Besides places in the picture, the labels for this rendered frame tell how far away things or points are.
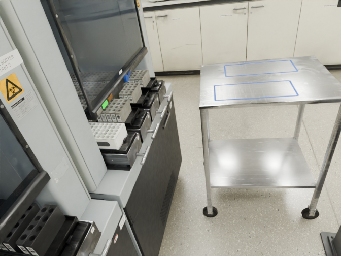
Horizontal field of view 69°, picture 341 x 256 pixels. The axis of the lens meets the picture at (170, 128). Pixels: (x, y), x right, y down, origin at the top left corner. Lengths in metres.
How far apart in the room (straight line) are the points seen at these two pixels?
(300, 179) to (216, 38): 2.02
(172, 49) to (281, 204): 2.20
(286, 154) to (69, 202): 1.28
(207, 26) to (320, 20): 1.15
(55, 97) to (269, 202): 1.42
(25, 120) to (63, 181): 0.22
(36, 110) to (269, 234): 1.37
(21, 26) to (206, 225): 1.38
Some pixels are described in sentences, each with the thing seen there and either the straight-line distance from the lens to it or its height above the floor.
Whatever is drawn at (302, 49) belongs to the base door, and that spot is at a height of 0.28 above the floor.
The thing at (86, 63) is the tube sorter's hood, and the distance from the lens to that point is 0.84.
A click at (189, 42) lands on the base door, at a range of 3.16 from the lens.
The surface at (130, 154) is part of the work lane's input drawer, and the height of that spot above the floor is 0.79.
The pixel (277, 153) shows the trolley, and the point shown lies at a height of 0.28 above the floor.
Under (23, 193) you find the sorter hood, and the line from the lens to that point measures 0.65.
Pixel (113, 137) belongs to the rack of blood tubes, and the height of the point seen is 0.87.
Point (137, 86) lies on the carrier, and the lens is 1.21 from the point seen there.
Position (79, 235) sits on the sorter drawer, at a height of 0.82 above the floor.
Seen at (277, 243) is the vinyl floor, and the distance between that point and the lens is 1.63.
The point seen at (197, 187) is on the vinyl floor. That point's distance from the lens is 1.83.
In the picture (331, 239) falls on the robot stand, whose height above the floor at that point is 0.04.
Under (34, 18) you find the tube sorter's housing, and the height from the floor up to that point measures 1.30.
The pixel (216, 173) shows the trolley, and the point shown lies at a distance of 1.52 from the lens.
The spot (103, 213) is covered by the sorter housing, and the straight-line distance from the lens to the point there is 0.87.
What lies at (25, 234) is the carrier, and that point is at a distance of 0.74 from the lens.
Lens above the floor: 1.39
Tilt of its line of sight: 36 degrees down
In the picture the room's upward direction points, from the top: 10 degrees counter-clockwise
